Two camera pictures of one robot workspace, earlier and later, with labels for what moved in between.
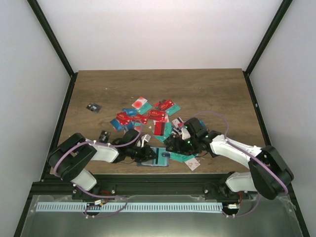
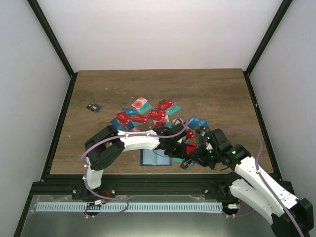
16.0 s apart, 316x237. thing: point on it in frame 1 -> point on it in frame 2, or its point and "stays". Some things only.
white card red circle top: (139, 102) stays
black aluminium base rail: (198, 185) stays
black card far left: (93, 107) stays
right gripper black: (178, 146) -> (199, 157)
